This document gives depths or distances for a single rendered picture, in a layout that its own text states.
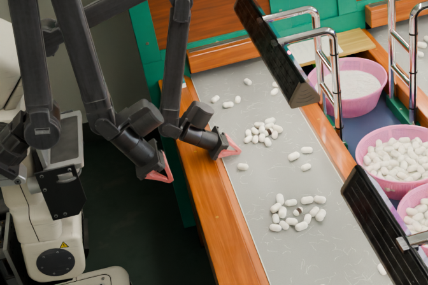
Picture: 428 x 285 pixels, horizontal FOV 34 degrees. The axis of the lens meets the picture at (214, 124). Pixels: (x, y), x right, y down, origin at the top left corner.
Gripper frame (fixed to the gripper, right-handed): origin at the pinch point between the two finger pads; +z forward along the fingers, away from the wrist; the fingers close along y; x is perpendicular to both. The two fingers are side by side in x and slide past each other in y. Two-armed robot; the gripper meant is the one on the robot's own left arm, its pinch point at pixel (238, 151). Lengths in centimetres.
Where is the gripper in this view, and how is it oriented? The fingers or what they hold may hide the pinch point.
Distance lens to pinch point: 214.2
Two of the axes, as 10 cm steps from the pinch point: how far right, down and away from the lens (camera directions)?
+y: -2.1, -5.3, 8.2
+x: -4.9, 7.8, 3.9
